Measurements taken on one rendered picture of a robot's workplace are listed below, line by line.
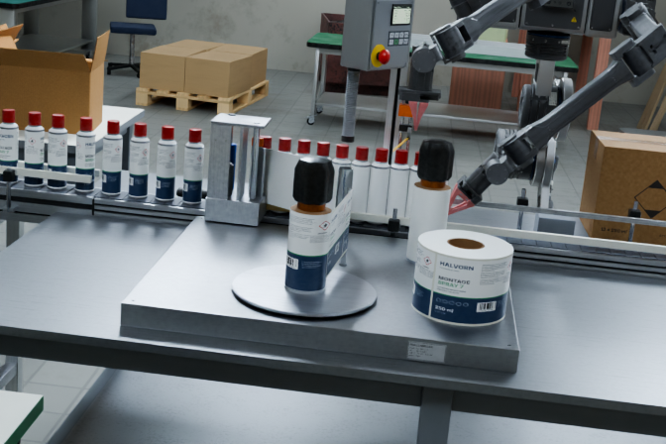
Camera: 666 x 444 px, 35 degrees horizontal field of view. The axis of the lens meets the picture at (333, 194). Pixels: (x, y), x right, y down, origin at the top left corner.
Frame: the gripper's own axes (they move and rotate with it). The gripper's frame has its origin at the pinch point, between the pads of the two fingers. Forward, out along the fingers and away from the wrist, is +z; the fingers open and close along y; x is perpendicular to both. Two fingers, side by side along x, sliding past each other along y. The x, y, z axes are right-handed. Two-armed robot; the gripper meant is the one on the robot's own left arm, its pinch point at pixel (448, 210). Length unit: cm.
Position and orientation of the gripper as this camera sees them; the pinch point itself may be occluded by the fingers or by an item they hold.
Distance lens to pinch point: 285.5
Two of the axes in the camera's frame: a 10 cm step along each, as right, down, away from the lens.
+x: 7.2, 6.8, 1.0
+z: -6.8, 6.9, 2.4
